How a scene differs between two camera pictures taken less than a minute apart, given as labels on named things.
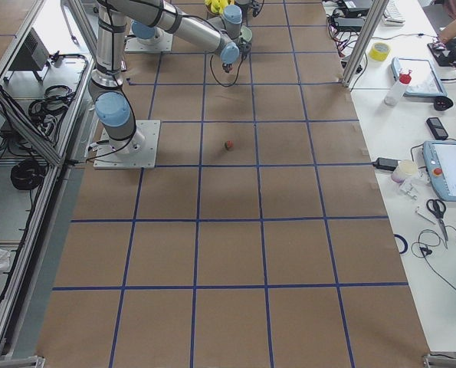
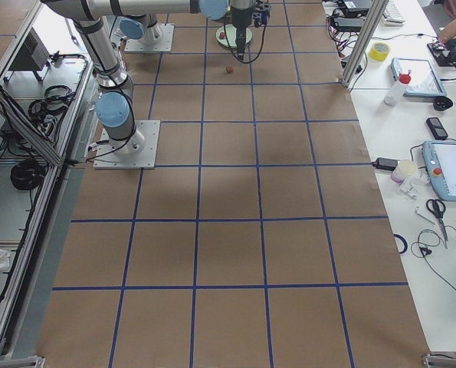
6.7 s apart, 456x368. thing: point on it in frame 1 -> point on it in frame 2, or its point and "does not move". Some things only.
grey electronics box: [32, 54] does not move
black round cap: [442, 103] does not move
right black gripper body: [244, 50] -> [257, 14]
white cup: [404, 169] does not move
